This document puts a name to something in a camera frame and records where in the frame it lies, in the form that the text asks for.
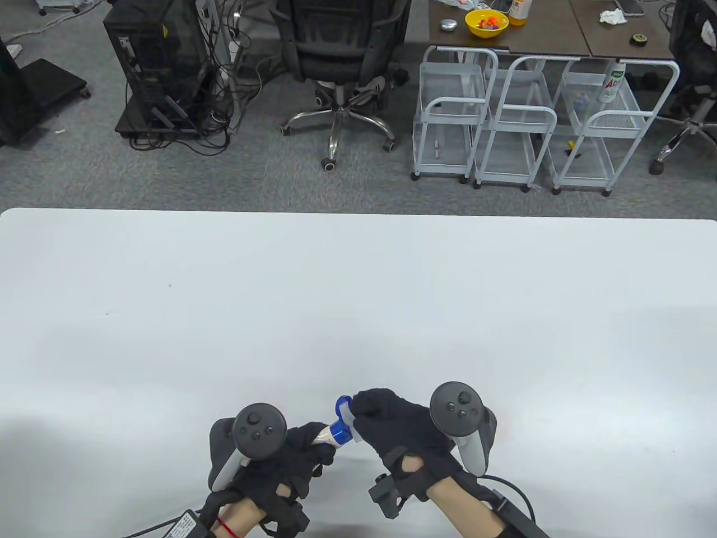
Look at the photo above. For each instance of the person's right hand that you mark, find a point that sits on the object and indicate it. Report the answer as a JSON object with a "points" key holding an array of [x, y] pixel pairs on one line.
{"points": [[400, 431]]}

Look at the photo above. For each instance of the orange juice bottle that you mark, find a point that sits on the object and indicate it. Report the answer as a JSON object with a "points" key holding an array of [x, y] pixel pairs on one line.
{"points": [[519, 14]]}

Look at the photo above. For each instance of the black mesh office chair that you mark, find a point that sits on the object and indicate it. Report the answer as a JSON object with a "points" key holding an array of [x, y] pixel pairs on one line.
{"points": [[336, 45]]}

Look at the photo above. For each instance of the dark smartphone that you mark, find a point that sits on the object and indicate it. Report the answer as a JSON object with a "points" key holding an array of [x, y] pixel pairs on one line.
{"points": [[632, 7]]}

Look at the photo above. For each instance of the grey right hand controller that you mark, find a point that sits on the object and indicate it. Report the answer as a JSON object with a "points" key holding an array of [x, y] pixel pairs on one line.
{"points": [[456, 409]]}

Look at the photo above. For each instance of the person's left hand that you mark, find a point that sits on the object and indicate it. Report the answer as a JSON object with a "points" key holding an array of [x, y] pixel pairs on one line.
{"points": [[280, 476]]}

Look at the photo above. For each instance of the brown wooden desk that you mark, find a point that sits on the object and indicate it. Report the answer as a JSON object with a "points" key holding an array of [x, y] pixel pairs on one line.
{"points": [[616, 42], [538, 39]]}

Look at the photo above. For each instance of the white blue-capped hand cream tube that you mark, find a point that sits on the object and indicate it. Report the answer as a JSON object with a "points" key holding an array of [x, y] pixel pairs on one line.
{"points": [[339, 431]]}

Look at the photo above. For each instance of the black office chair with armrest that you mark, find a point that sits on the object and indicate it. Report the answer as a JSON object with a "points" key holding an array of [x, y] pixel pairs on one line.
{"points": [[692, 50]]}

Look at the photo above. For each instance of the grey hand controller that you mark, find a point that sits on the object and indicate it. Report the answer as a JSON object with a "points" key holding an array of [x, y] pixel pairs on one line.
{"points": [[456, 409], [259, 431]]}

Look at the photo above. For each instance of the crumpled white tissue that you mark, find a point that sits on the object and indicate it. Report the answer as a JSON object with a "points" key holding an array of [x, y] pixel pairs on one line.
{"points": [[613, 17]]}

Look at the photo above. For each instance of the person's left forearm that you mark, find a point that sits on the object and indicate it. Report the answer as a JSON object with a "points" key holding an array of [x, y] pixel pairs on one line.
{"points": [[241, 518]]}

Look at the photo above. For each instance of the white wheeled base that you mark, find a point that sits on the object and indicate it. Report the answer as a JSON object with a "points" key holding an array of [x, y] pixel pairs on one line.
{"points": [[59, 4]]}

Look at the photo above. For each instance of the grey left hand controller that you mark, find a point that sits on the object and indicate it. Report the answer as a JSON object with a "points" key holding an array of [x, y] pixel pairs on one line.
{"points": [[259, 431]]}

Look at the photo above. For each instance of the person's right forearm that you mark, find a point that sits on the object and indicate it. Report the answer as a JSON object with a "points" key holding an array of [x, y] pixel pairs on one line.
{"points": [[465, 507]]}

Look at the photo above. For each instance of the black wheeled stand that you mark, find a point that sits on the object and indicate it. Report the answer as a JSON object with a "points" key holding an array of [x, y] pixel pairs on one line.
{"points": [[50, 81]]}

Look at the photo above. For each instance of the black white striped shoes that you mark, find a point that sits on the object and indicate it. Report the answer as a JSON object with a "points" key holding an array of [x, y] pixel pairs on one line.
{"points": [[372, 87]]}

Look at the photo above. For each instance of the black computer tower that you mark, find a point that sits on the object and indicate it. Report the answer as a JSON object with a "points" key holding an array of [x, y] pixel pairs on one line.
{"points": [[154, 61]]}

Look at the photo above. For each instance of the white green spray bottle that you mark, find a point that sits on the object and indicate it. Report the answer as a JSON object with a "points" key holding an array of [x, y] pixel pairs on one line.
{"points": [[611, 84]]}

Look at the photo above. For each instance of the yellow bowl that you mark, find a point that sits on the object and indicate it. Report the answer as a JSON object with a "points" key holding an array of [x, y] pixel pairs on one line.
{"points": [[486, 28]]}

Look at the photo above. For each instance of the silver round tin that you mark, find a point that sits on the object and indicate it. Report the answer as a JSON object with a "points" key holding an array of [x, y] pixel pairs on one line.
{"points": [[448, 25]]}

